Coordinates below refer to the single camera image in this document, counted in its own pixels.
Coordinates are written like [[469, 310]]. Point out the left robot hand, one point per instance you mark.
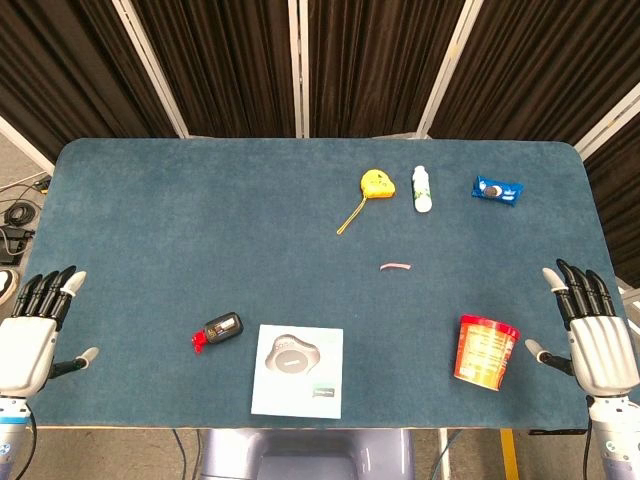
[[27, 350]]

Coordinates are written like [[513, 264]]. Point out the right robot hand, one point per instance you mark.
[[600, 350]]

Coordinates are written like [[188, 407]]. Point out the small pink strip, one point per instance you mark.
[[396, 266]]

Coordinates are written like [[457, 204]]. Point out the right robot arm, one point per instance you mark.
[[615, 435]]

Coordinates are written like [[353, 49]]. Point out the lavender robot base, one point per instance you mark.
[[305, 455]]

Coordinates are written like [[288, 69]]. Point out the white floor device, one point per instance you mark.
[[6, 284]]

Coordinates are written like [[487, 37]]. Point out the black power adapter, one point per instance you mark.
[[12, 242]]

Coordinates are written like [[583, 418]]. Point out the red instant noodle cup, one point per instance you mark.
[[485, 352]]

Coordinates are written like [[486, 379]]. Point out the black curtain screen panel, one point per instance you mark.
[[375, 60], [620, 200], [540, 60], [60, 65], [220, 60]]

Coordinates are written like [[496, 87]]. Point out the blue cookie packet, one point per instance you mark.
[[496, 190]]

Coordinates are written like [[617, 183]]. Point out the black bottle with red cap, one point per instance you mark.
[[222, 327]]

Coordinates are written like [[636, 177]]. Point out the blue felt table cover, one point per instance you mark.
[[200, 240]]

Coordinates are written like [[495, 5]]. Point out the small white plastic bottle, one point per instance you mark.
[[421, 190]]

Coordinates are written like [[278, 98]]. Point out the light blue speaker box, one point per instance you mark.
[[297, 372]]

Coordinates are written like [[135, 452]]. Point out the yellow tape measure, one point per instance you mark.
[[377, 184]]

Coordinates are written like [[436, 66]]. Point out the yellow post under table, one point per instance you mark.
[[509, 455]]

